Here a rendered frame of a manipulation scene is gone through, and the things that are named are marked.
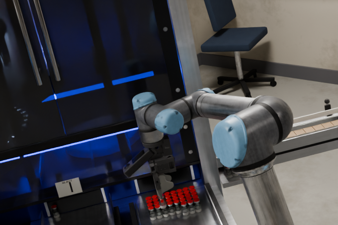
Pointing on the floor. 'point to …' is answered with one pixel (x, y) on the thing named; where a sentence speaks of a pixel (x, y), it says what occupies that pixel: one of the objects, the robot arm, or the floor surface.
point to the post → (190, 73)
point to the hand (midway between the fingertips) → (158, 194)
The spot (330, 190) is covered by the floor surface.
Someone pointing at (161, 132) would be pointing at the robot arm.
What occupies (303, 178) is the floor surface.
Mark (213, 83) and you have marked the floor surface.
